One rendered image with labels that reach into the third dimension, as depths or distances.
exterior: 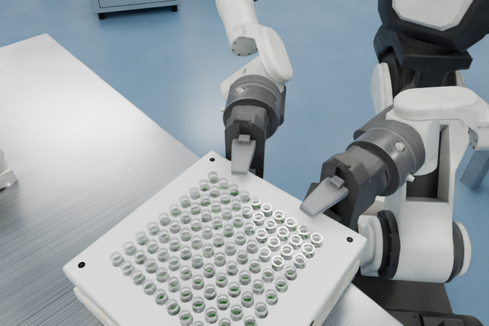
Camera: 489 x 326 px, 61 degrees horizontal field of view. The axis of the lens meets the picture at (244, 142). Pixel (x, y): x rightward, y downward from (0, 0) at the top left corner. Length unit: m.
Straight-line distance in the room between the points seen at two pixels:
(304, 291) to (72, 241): 0.32
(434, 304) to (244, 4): 0.99
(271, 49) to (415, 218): 0.44
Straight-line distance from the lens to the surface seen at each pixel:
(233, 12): 0.80
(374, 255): 0.91
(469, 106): 0.64
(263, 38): 0.73
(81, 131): 0.79
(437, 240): 0.91
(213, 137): 2.00
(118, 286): 0.48
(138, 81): 2.46
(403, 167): 0.58
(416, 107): 0.63
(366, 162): 0.54
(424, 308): 1.37
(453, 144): 0.92
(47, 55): 1.06
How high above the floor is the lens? 1.30
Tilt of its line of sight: 41 degrees down
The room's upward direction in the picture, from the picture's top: straight up
